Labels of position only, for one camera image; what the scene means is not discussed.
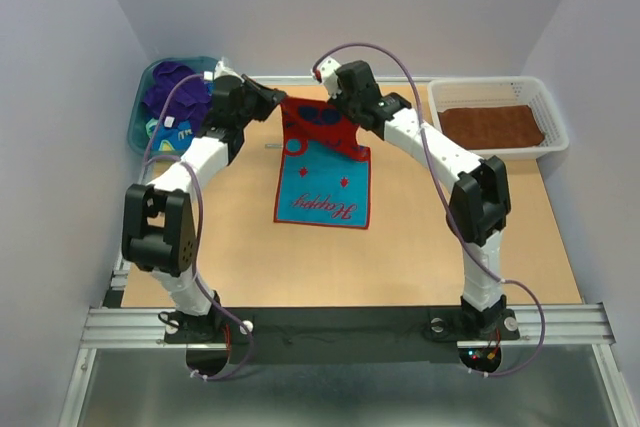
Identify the red towel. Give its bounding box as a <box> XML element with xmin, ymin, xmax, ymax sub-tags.
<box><xmin>274</xmin><ymin>97</ymin><xmax>371</xmax><ymax>230</ymax></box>

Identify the brown towel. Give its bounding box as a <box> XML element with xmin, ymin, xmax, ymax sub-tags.
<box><xmin>438</xmin><ymin>105</ymin><xmax>545</xmax><ymax>150</ymax></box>

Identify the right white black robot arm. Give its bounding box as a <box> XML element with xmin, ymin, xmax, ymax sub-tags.
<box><xmin>314</xmin><ymin>58</ymin><xmax>511</xmax><ymax>337</ymax></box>

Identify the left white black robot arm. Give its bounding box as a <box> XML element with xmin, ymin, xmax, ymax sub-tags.
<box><xmin>121</xmin><ymin>73</ymin><xmax>286</xmax><ymax>343</ymax></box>

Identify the purple towel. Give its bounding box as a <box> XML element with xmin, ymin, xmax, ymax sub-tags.
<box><xmin>142</xmin><ymin>61</ymin><xmax>214</xmax><ymax>128</ymax></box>

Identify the blue towel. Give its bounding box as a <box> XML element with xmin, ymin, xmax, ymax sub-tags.
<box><xmin>150</xmin><ymin>120</ymin><xmax>194</xmax><ymax>153</ymax></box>

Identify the teal plastic bin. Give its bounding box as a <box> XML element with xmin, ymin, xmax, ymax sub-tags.
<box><xmin>127</xmin><ymin>56</ymin><xmax>218</xmax><ymax>155</ymax></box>

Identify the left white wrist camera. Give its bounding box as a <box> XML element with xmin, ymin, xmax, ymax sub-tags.
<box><xmin>202</xmin><ymin>57</ymin><xmax>239</xmax><ymax>83</ymax></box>

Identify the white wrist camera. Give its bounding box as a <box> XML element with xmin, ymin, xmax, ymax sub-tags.
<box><xmin>202</xmin><ymin>57</ymin><xmax>239</xmax><ymax>83</ymax></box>
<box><xmin>312</xmin><ymin>57</ymin><xmax>341</xmax><ymax>98</ymax></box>

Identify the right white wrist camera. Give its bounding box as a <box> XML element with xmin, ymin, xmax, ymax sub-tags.
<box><xmin>312</xmin><ymin>57</ymin><xmax>341</xmax><ymax>98</ymax></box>

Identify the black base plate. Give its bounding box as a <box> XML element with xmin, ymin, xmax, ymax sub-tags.
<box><xmin>163</xmin><ymin>304</ymin><xmax>521</xmax><ymax>368</ymax></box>

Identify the aluminium rail frame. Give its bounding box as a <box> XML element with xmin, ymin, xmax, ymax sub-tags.
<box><xmin>58</xmin><ymin>76</ymin><xmax>640</xmax><ymax>427</ymax></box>

